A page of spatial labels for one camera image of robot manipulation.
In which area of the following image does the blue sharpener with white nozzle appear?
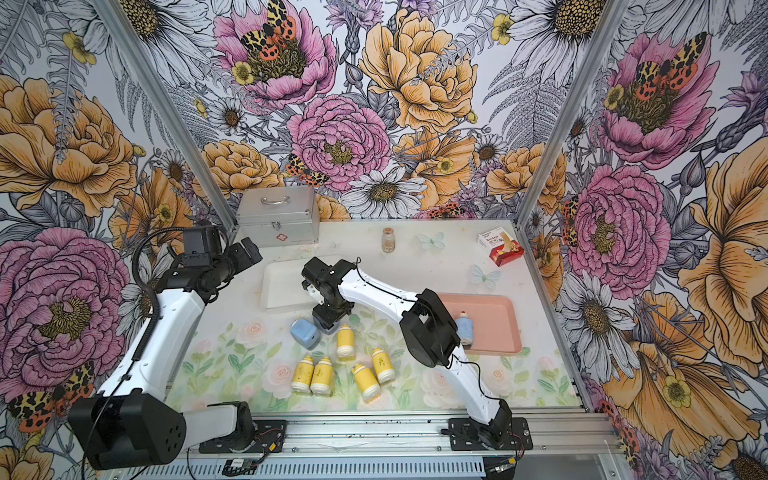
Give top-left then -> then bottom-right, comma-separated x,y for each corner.
455,311 -> 475,347

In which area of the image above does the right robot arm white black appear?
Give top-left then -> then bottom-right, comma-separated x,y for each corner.
301,257 -> 512,450

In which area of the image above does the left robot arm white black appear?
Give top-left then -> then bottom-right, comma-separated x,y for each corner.
68,225 -> 262,470

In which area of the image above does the red white cardboard box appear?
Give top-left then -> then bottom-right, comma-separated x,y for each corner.
478,227 -> 524,267

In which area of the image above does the white rectangular tray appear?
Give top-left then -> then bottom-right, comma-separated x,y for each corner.
260,259 -> 317,310

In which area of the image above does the blue sharpener lower left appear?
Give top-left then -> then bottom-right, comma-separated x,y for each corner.
290,318 -> 321,350

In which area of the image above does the silver aluminium first aid case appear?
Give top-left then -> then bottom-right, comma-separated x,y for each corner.
237,186 -> 320,248

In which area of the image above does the small glass bottle brown cap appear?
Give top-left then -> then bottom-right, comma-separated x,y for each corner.
381,227 -> 396,254

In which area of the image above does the yellow sharpener centre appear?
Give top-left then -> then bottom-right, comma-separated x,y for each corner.
336,324 -> 356,361

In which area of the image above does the yellow sharpener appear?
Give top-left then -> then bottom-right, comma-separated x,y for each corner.
352,363 -> 381,403
371,347 -> 396,384
291,355 -> 315,394
336,324 -> 356,361
310,357 -> 334,396

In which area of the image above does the yellow sharpener right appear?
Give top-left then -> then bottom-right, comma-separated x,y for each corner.
371,347 -> 396,384

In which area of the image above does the yellow sharpener far left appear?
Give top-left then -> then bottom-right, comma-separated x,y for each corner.
291,355 -> 315,394

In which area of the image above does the yellow sharpener lower middle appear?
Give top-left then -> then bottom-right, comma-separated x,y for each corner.
352,363 -> 381,403

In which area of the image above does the pink rectangular tray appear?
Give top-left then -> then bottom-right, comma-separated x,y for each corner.
439,293 -> 523,356

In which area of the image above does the left aluminium corner post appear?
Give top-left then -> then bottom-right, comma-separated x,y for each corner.
94,1 -> 238,234

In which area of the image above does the aluminium corner post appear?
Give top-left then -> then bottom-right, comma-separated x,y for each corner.
514,0 -> 630,230
94,1 -> 238,234

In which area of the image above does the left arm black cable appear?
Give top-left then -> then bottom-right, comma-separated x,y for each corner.
80,226 -> 199,480

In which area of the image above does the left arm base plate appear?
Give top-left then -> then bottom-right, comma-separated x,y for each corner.
198,419 -> 287,455

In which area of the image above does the white vented cable duct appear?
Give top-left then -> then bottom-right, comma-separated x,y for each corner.
114,455 -> 486,479

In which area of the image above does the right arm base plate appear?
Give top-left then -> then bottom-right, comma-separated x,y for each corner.
440,417 -> 534,453

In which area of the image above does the aluminium front rail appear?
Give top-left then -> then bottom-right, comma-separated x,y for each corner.
113,412 -> 622,460

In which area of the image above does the right aluminium corner post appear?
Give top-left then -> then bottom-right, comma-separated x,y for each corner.
514,0 -> 630,230

